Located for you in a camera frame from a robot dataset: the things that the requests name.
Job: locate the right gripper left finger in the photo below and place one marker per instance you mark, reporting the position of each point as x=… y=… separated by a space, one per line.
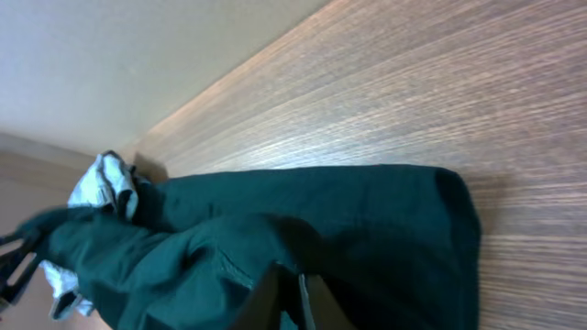
x=263 y=307

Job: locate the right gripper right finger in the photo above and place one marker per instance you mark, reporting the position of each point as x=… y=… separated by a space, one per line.
x=320 y=308

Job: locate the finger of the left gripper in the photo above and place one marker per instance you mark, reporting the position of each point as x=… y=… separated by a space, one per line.
x=18 y=266

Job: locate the black shorts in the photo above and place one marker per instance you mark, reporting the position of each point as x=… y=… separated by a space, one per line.
x=397 y=245

